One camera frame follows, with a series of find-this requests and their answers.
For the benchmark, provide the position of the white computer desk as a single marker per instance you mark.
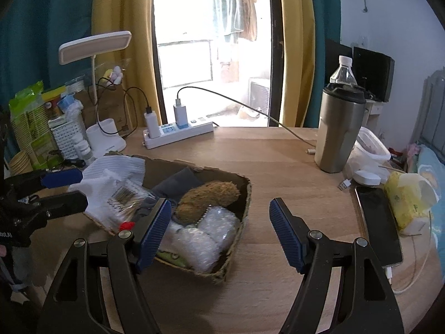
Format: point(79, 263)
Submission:
point(373, 110)

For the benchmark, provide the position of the left teal curtain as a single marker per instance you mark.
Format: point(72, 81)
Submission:
point(31, 33)

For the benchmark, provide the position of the right yellow curtain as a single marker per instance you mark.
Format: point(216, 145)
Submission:
point(299, 59)

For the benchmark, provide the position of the right teal curtain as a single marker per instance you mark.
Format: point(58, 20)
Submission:
point(327, 26)

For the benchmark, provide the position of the black smartphone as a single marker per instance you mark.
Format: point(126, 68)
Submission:
point(380, 225)

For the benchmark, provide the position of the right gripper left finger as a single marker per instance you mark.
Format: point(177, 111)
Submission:
point(75, 302)

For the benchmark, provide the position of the black monitor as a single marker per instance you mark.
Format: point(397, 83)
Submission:
point(372, 70)

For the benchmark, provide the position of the brown plush bear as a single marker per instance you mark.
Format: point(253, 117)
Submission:
point(194, 204)

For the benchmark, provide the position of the teal curtain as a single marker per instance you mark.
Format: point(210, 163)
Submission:
point(327, 26)
point(31, 33)

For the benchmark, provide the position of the steel travel tumbler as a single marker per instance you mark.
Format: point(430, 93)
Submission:
point(341, 116)

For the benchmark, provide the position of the yellow tissue pack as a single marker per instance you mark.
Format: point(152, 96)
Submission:
point(411, 197)

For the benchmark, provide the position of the white dotted cloth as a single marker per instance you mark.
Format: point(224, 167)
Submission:
point(169, 239)

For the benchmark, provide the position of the tissue packet with cartoon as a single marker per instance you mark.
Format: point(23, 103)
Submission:
point(172, 258)

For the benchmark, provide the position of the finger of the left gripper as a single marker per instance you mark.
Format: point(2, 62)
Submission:
point(61, 178)
point(65, 204)

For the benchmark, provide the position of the bubble wrap roll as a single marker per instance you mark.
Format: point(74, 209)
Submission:
point(201, 244)

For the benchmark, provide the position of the clear water bottle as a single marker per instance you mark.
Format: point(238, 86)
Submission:
point(344, 74)

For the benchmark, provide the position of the brown cardboard box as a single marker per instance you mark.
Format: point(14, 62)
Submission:
point(157, 170)

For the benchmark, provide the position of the green paper cup package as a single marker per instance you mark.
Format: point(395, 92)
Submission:
point(29, 120)

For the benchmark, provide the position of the grey dotted glove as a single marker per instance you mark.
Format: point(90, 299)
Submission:
point(173, 188)

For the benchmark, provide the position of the white plastic container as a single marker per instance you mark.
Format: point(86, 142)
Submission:
point(366, 163)

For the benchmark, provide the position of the red plush toy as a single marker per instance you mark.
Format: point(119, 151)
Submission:
point(126, 226)

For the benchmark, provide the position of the white perforated basket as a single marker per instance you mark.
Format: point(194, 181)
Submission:
point(63, 131)

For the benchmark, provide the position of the left yellow curtain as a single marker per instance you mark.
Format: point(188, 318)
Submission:
point(128, 27)

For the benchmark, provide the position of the yellow curtain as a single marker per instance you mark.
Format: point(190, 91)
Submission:
point(128, 27)
point(299, 59)

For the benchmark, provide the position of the cotton swab bag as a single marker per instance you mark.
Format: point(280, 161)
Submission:
point(126, 199)

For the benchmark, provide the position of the white power strip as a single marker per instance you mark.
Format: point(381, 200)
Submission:
point(171, 133)

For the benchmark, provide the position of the white pill bottle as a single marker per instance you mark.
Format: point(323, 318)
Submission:
point(76, 138)
point(86, 152)

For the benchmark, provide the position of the grey padded headboard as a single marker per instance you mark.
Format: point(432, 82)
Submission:
point(430, 123)

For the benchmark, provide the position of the white towel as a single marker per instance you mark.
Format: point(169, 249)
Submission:
point(100, 180)

